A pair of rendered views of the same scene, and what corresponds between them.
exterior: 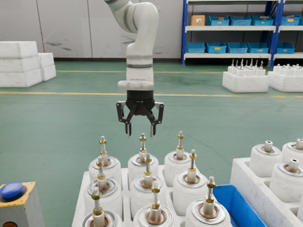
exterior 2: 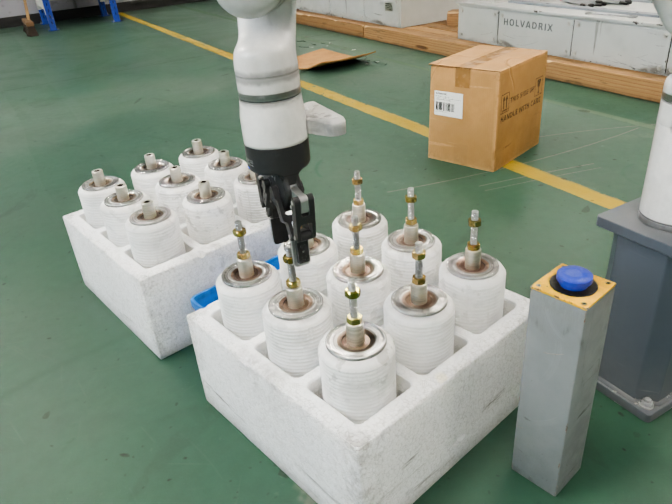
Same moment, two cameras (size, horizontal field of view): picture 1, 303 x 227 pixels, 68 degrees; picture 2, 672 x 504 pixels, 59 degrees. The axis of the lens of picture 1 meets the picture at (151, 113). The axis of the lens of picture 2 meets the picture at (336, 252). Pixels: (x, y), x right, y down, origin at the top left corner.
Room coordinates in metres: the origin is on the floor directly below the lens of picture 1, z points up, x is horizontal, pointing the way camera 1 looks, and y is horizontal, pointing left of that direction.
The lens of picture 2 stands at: (0.91, 0.63, 0.71)
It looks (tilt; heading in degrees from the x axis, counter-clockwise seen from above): 30 degrees down; 239
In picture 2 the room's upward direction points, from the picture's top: 5 degrees counter-clockwise
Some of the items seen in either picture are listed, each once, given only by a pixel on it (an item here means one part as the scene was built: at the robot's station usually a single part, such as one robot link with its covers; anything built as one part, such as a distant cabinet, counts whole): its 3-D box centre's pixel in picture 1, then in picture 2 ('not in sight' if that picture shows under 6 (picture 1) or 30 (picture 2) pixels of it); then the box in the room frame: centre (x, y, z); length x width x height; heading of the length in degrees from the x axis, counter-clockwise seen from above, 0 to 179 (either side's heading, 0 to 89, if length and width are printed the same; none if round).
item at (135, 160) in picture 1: (143, 160); (296, 304); (0.61, 0.03, 0.25); 0.08 x 0.08 x 0.01
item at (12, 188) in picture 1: (11, 191); (574, 280); (0.38, 0.28, 0.32); 0.04 x 0.04 x 0.02
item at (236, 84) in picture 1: (244, 81); not in sight; (2.69, -1.12, 0.09); 0.39 x 0.39 x 0.18; 4
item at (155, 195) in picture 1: (155, 197); (410, 210); (0.38, -0.01, 0.30); 0.01 x 0.01 x 0.08
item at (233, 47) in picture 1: (235, 47); not in sight; (5.02, -1.80, 0.36); 0.50 x 0.38 x 0.21; 178
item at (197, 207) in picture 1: (208, 211); (359, 219); (0.40, -0.13, 0.25); 0.08 x 0.08 x 0.01
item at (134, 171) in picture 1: (143, 184); (302, 356); (0.61, 0.03, 0.16); 0.10 x 0.10 x 0.18
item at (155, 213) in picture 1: (155, 212); (411, 233); (0.38, -0.01, 0.26); 0.02 x 0.02 x 0.03
